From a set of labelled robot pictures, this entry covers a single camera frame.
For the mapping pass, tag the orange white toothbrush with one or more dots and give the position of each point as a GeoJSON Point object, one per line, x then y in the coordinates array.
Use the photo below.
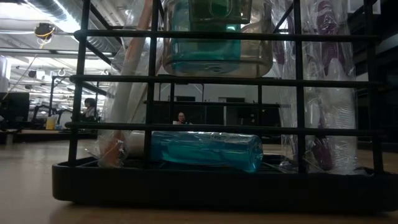
{"type": "Point", "coordinates": [124, 102]}

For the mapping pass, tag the purple white toothbrush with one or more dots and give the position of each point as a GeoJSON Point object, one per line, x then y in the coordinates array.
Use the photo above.
{"type": "Point", "coordinates": [287, 109]}
{"type": "Point", "coordinates": [339, 102]}

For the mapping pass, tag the person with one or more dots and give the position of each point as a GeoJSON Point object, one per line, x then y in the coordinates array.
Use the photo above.
{"type": "Point", "coordinates": [181, 117]}
{"type": "Point", "coordinates": [90, 107]}

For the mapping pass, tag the clear plastic cup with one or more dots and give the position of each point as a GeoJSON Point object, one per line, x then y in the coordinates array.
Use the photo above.
{"type": "Point", "coordinates": [258, 56]}

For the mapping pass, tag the small yellow container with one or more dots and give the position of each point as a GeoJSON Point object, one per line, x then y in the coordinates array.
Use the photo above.
{"type": "Point", "coordinates": [50, 123]}

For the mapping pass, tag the dark workbench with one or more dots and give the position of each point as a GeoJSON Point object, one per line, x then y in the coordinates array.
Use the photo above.
{"type": "Point", "coordinates": [37, 134]}

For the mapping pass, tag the black monitor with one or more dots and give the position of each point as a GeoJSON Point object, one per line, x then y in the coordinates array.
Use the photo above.
{"type": "Point", "coordinates": [15, 107]}

